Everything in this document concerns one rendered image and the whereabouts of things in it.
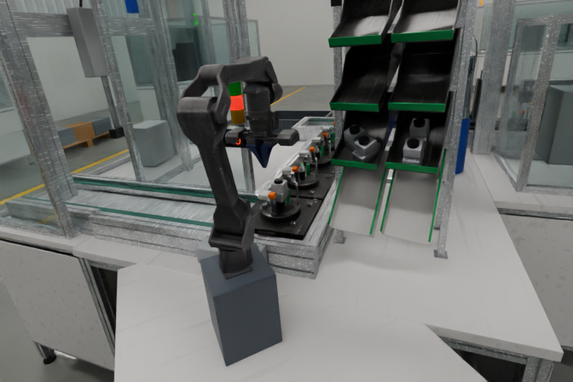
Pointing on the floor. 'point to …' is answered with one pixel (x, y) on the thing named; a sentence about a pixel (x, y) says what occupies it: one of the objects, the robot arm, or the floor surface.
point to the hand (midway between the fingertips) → (263, 155)
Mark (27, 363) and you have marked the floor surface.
